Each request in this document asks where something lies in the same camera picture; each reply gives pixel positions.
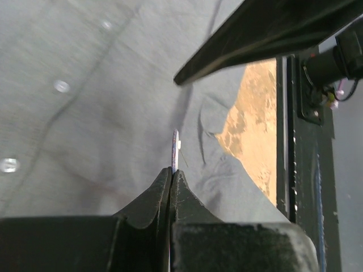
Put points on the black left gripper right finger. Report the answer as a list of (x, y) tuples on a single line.
[(202, 242)]

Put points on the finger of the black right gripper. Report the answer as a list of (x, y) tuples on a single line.
[(259, 30)]

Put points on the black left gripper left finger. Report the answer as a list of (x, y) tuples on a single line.
[(134, 239)]

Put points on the round red-blue brooch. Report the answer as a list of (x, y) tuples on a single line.
[(176, 151)]

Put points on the grey button-up shirt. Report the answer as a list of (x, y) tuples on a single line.
[(89, 106)]

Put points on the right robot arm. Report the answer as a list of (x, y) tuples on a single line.
[(344, 60)]

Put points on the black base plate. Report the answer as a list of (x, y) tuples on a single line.
[(306, 191)]

